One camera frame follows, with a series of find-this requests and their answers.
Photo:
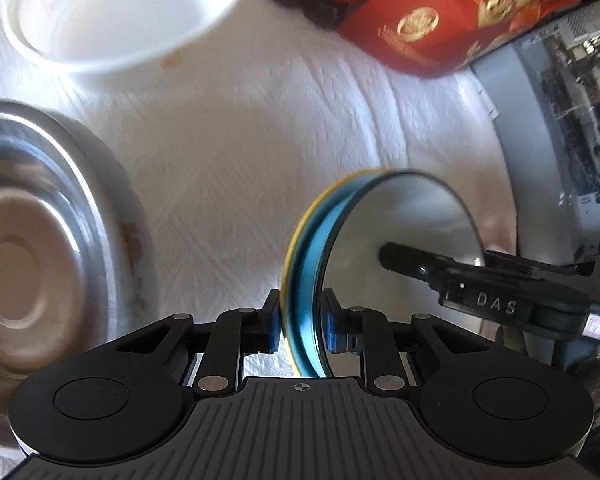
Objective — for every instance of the red snack bag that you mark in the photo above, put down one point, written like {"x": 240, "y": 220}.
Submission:
{"x": 455, "y": 15}

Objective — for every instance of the tall white bowl orange emblem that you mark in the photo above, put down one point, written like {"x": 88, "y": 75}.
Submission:
{"x": 120, "y": 15}

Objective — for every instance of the white computer case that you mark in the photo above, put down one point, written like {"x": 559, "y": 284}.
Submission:
{"x": 565, "y": 135}

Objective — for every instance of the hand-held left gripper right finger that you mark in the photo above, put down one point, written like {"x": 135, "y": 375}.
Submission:
{"x": 332, "y": 327}

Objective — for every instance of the blue bowl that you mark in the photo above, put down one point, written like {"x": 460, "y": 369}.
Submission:
{"x": 405, "y": 220}

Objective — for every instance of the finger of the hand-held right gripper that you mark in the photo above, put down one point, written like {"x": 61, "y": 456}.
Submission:
{"x": 540, "y": 262}
{"x": 415, "y": 262}

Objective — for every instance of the white knitted cloth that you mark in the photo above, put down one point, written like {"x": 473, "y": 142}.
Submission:
{"x": 240, "y": 150}

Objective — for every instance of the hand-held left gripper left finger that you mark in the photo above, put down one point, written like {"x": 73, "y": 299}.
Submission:
{"x": 275, "y": 327}

